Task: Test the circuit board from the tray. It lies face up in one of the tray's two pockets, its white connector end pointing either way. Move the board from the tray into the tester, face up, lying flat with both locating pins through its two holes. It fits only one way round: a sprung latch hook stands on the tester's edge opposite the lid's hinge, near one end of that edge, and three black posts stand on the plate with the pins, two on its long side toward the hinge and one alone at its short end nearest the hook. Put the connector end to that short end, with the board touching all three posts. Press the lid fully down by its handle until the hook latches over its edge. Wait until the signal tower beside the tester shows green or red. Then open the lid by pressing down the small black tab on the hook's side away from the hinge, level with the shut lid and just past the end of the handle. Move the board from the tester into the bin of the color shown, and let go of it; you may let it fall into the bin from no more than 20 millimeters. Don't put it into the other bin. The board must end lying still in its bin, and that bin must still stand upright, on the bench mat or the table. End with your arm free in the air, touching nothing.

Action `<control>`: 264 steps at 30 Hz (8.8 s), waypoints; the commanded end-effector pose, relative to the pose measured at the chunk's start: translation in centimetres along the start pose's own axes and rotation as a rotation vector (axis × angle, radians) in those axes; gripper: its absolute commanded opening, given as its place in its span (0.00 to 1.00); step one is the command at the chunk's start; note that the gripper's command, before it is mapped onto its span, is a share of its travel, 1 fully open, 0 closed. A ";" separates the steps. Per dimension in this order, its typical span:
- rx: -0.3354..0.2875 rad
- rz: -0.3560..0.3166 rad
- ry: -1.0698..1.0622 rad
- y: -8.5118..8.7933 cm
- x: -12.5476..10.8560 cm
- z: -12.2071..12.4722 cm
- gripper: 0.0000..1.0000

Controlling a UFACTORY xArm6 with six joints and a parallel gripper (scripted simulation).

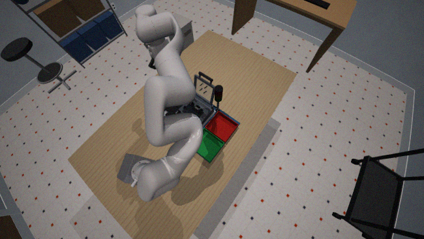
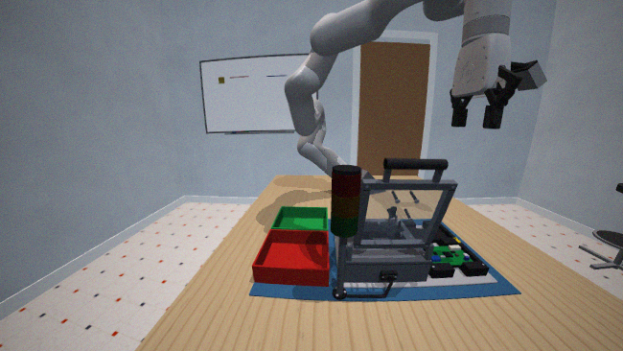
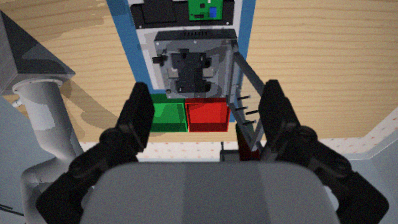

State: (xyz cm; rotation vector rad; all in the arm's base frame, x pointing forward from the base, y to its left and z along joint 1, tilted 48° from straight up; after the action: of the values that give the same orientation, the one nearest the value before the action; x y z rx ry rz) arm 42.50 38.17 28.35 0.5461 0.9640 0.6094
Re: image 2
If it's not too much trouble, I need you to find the red open-top bin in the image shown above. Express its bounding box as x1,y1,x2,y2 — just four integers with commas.
252,229,330,287

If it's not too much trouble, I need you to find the green bin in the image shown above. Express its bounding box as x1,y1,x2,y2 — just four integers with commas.
270,206,328,231

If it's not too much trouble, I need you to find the green circuit board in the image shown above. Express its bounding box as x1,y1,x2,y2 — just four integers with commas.
431,245,473,266

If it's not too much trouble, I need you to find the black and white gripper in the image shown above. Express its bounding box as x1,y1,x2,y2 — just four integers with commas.
450,33,522,129

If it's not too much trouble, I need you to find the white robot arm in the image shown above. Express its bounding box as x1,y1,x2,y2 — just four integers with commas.
284,0,547,178

